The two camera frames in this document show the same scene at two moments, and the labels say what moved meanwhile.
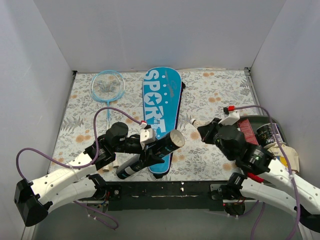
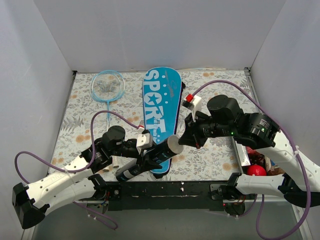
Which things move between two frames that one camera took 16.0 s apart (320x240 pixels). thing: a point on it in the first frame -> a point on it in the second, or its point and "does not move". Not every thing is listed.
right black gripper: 206,131 -> 192,131
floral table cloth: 97,99 does not move
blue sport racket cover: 162,87 does not move
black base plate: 164,195 does not move
